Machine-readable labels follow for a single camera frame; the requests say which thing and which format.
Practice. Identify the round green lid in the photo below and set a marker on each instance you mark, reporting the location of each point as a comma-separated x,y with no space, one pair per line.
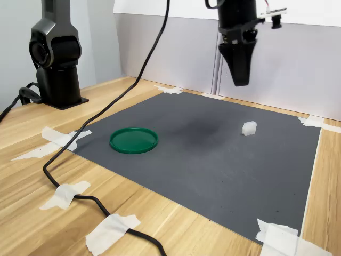
133,140

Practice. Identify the small wrist camera board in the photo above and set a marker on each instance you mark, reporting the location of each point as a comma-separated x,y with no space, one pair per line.
277,21

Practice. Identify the white partition panel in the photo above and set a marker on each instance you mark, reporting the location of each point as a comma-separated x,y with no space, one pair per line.
181,48
293,74

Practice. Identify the dark grey mat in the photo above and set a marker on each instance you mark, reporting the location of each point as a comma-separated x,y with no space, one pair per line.
199,173

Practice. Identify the small white plastic terminal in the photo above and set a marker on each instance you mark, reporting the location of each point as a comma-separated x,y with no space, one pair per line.
249,128

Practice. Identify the white tape piece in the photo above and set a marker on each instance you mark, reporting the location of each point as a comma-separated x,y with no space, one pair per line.
29,155
64,196
277,234
311,248
310,122
170,90
106,234
213,96
333,128
50,134

